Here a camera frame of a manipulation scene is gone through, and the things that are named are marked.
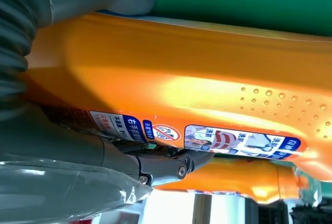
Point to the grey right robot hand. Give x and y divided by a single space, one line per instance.
51 167

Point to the orange bottle, clear cap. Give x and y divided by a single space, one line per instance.
233 177

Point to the green table mat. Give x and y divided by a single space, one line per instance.
246 2

